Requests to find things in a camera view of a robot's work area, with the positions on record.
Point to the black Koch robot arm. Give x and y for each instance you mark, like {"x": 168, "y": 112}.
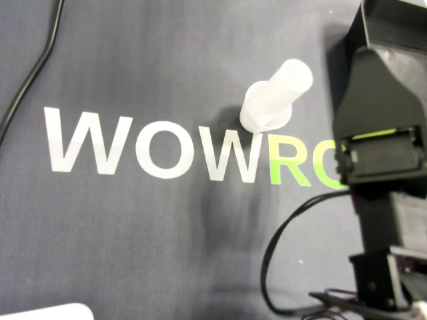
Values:
{"x": 377, "y": 216}

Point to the green padded moving gripper finger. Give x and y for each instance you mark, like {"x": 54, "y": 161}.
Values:
{"x": 373, "y": 134}

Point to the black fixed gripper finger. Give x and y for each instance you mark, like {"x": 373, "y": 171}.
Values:
{"x": 373, "y": 100}

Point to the black plastic bin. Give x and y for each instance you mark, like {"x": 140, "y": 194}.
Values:
{"x": 393, "y": 30}

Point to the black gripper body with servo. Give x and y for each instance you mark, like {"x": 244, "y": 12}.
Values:
{"x": 380, "y": 160}

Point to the white flat rounded object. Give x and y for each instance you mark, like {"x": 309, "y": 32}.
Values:
{"x": 66, "y": 313}

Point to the translucent white plastic cup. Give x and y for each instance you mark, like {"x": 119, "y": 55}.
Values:
{"x": 257, "y": 113}

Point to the white plastic cylinder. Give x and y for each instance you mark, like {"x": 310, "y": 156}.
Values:
{"x": 293, "y": 76}

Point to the grey mat with WOWROBO print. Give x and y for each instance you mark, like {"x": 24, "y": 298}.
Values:
{"x": 133, "y": 233}

